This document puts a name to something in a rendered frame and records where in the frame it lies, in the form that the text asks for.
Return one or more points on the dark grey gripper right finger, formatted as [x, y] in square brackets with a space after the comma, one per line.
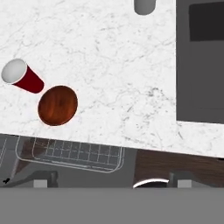
[181, 176]

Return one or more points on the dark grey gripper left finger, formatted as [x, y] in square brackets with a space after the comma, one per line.
[43, 176]

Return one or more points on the grey dishwasher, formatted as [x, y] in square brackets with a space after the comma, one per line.
[87, 175]

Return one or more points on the brown wooden bowl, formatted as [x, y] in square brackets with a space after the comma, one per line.
[57, 105]

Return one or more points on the red cup with white inside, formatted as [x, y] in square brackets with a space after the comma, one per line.
[26, 78]

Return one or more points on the dark wooden cupboard front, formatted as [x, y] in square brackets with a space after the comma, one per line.
[180, 164]

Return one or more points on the grey cylindrical container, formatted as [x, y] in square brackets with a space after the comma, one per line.
[144, 7]

